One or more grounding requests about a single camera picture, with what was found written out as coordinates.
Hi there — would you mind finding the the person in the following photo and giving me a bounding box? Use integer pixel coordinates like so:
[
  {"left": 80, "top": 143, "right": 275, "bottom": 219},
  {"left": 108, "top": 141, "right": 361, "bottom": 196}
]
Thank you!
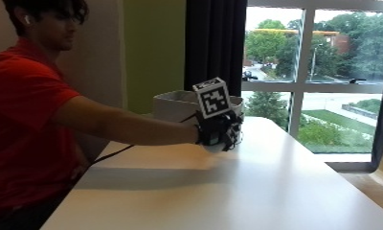
[{"left": 0, "top": 0, "right": 202, "bottom": 230}]

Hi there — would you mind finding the dark curtain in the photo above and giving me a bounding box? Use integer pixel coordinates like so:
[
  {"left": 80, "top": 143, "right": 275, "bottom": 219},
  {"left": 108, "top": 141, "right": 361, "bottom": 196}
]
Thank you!
[{"left": 182, "top": 0, "right": 249, "bottom": 98}]

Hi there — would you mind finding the black cable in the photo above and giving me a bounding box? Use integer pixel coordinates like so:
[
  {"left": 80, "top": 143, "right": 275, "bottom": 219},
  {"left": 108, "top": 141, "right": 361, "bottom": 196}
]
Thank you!
[{"left": 89, "top": 112, "right": 199, "bottom": 166}]

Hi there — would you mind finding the white marker cube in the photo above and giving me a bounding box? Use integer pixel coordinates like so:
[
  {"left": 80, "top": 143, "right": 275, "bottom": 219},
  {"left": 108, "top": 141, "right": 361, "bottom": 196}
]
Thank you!
[{"left": 191, "top": 77, "right": 234, "bottom": 120}]

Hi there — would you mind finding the white storage box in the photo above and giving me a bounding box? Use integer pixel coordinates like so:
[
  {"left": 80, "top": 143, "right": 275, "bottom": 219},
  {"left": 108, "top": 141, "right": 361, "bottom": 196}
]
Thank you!
[{"left": 152, "top": 89, "right": 245, "bottom": 145}]

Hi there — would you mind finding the white window frame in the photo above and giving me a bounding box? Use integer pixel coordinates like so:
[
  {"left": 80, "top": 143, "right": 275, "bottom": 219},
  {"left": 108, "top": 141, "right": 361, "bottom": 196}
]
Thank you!
[{"left": 239, "top": 0, "right": 383, "bottom": 172}]

